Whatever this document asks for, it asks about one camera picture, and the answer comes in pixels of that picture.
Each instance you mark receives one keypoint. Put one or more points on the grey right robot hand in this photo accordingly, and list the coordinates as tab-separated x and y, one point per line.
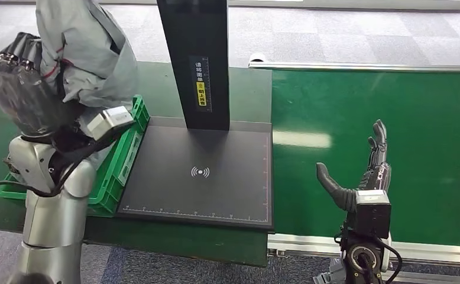
375	176

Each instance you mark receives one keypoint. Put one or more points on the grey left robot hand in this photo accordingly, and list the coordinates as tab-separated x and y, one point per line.
22	94

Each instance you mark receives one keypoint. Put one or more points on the grey red-print mailer package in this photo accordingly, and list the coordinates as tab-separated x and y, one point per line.
89	55

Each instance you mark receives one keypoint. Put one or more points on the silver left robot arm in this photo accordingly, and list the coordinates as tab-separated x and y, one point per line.
53	219

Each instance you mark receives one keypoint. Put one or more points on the green conveyor belt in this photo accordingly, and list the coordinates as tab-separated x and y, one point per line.
429	117

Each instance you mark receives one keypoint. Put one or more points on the green plastic crate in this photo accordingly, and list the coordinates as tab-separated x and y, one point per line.
112	180

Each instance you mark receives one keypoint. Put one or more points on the black scanner platform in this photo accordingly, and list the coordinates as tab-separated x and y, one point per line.
198	188

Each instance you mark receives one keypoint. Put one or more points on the yellow column label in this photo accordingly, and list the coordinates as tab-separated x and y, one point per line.
201	94

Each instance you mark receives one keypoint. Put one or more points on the black scanner column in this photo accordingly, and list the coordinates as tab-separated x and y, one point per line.
196	47

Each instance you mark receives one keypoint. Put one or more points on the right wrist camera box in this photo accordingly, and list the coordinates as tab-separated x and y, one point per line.
373	211

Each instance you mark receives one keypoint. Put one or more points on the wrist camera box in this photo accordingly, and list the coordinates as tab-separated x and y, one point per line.
373	211
110	119

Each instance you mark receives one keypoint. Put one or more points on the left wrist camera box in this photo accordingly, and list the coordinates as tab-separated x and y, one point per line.
110	119

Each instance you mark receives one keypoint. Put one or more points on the wide silver conveyor rail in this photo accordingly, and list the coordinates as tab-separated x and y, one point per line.
429	252

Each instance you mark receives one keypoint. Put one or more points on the thin silver conveyor rail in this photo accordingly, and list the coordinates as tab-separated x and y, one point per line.
371	66

